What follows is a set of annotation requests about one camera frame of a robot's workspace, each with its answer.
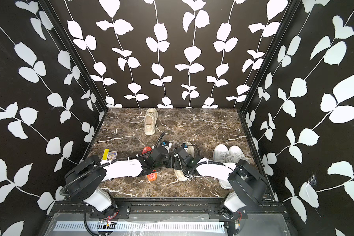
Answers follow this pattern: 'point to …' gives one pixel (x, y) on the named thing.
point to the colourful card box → (112, 155)
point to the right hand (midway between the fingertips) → (174, 161)
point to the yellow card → (105, 154)
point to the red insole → (153, 176)
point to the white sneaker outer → (235, 154)
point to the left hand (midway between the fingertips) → (178, 158)
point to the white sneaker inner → (221, 153)
